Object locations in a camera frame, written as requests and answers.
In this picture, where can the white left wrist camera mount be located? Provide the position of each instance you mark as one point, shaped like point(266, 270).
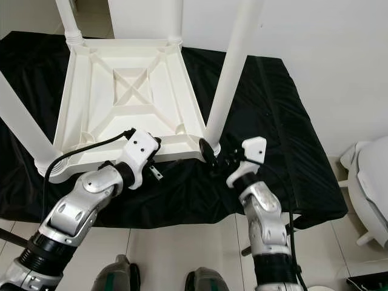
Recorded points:
point(139, 145)

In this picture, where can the white rounded plastic object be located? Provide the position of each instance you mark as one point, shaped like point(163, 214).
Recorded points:
point(370, 179)

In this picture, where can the white plastic children table top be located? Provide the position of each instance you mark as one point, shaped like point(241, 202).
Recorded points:
point(97, 79)

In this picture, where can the grey robot left foot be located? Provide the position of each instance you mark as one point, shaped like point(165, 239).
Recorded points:
point(117, 275)

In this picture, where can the grey robot foot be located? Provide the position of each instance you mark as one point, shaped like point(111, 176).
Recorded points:
point(211, 280)
point(117, 275)

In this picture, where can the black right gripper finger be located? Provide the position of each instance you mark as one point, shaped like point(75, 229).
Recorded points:
point(209, 148)

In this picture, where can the black flat floor object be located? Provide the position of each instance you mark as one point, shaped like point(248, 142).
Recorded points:
point(368, 282)

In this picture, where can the grey robot right foot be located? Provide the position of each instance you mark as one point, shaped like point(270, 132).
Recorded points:
point(211, 280)

